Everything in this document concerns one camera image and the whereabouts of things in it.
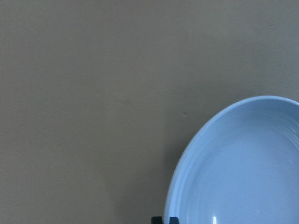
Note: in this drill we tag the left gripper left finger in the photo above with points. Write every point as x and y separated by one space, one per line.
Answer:
157 220

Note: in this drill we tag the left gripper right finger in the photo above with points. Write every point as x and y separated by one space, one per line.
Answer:
173 220

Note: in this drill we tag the blue plate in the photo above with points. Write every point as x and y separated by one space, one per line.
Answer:
241 167

